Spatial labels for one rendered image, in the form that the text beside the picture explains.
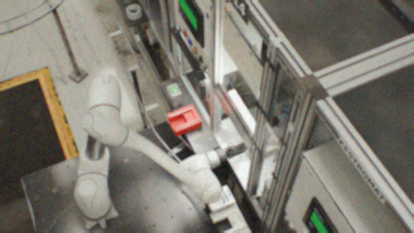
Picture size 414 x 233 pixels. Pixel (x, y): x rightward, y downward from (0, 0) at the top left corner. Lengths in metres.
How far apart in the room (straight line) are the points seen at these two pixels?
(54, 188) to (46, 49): 1.86
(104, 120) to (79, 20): 2.66
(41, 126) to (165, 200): 1.56
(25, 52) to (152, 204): 2.25
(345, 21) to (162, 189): 1.50
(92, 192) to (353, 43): 1.47
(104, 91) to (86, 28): 2.46
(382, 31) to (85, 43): 3.15
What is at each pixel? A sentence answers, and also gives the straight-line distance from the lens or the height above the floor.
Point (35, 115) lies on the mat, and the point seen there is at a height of 0.01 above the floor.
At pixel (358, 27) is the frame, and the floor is 2.01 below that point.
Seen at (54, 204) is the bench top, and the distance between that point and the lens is 2.72.
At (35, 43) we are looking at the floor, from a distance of 4.43.
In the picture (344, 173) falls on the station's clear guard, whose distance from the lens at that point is 1.38.
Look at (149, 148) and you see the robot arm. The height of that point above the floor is 1.28.
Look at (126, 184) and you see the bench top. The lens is 2.67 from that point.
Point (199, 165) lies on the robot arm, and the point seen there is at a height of 1.07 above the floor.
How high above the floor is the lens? 3.06
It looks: 57 degrees down
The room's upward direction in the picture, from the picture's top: 1 degrees counter-clockwise
